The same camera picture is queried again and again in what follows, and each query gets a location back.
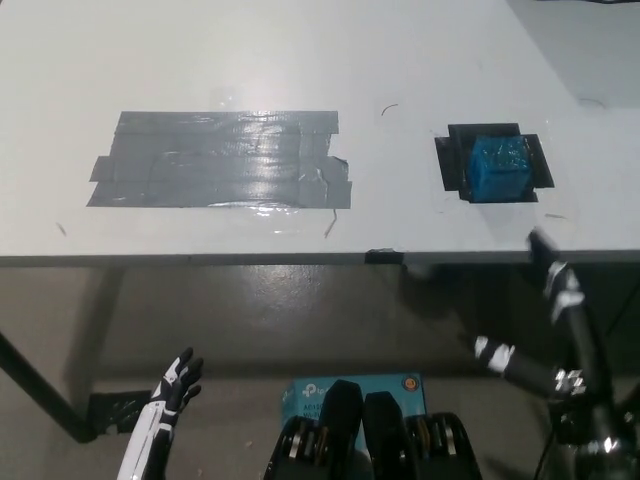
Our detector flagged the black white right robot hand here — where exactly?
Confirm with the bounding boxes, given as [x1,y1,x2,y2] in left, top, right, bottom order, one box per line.
[472,227,640,480]

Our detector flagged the blue rubik's cube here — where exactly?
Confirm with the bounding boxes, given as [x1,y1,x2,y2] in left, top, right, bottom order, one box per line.
[467,133,532,203]

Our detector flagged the teal tp-link cardboard box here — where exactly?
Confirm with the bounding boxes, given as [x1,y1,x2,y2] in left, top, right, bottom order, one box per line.
[278,371,428,454]

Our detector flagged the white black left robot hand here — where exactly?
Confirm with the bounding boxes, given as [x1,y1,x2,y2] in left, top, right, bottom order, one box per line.
[115,347,205,480]

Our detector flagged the black metal table leg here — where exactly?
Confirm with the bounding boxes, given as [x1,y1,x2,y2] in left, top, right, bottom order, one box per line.
[0,328,97,445]

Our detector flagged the black tape marked spot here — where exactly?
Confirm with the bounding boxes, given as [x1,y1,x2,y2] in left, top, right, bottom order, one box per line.
[432,122,556,204]

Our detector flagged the grey duct tape patch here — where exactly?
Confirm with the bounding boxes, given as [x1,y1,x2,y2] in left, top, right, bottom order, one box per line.
[85,110,354,211]

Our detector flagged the thin black cable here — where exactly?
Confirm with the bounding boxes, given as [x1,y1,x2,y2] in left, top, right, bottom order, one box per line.
[530,428,557,480]

